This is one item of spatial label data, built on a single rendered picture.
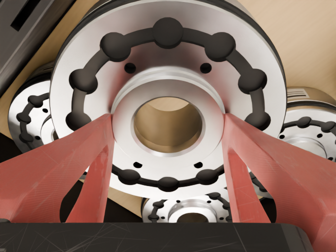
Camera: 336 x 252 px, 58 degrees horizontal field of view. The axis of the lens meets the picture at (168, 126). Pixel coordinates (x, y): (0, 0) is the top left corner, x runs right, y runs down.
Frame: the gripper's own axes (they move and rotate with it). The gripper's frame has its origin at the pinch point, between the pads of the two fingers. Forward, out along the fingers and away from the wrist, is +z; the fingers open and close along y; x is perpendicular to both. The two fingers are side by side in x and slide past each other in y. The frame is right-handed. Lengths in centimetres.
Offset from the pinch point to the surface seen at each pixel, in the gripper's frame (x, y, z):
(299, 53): 1.3, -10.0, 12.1
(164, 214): 16.8, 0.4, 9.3
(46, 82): 2.3, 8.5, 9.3
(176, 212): 15.8, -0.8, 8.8
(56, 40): 0.5, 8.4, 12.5
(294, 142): 7.2, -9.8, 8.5
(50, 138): 7.0, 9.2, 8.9
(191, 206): 15.0, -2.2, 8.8
